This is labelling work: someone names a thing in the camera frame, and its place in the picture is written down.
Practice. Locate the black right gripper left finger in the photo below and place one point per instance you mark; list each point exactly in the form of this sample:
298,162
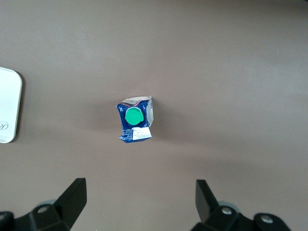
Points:
65,204

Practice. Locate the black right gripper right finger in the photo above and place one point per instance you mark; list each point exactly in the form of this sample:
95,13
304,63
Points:
211,207

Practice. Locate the blue milk carton green cap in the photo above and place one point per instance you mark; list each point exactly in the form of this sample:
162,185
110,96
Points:
134,116

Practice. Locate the white tray with rabbit print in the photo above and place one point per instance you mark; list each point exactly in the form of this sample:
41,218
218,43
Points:
8,106

